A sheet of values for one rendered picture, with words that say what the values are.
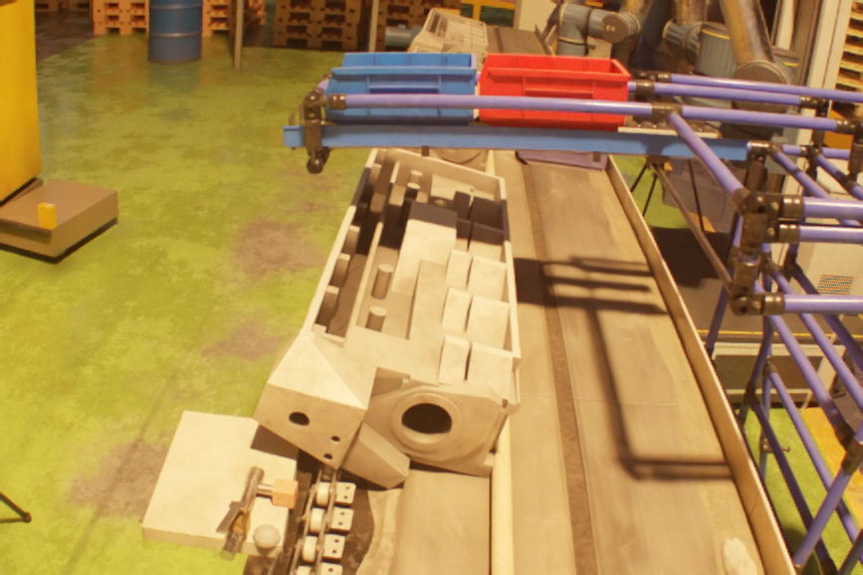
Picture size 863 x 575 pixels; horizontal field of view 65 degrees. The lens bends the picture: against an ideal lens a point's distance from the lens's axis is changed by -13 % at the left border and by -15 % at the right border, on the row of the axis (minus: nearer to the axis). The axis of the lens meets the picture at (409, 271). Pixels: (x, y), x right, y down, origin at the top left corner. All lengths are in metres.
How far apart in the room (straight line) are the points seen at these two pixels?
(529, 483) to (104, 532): 1.35
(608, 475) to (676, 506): 0.14
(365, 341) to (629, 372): 0.67
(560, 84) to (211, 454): 0.94
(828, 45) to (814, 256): 0.83
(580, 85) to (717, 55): 1.67
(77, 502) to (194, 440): 1.13
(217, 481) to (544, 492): 0.55
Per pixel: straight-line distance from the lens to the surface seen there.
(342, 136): 1.57
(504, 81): 1.54
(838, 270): 3.27
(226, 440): 1.33
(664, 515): 1.38
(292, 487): 1.19
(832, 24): 3.02
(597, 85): 1.56
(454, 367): 1.27
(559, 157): 2.92
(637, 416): 1.59
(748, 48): 2.55
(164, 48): 7.96
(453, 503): 1.30
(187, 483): 1.25
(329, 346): 1.22
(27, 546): 2.32
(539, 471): 1.40
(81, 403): 2.81
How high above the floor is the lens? 1.64
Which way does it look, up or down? 27 degrees down
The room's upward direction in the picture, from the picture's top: 6 degrees clockwise
